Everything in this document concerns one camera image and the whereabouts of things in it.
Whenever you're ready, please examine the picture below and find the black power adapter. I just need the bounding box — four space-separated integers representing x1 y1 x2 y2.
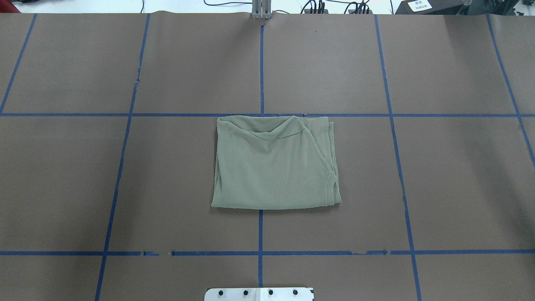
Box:
394 0 466 15

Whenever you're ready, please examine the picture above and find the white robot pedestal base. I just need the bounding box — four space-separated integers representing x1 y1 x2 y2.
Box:
204 287 315 301

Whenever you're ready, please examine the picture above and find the aluminium frame post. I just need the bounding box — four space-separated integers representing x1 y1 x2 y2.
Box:
251 0 273 20

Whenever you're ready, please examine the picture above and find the brown paper table cover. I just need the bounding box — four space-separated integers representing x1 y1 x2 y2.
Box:
1 11 534 301

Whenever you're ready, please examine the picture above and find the olive green long-sleeve shirt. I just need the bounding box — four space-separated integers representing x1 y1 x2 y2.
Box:
211 115 342 210

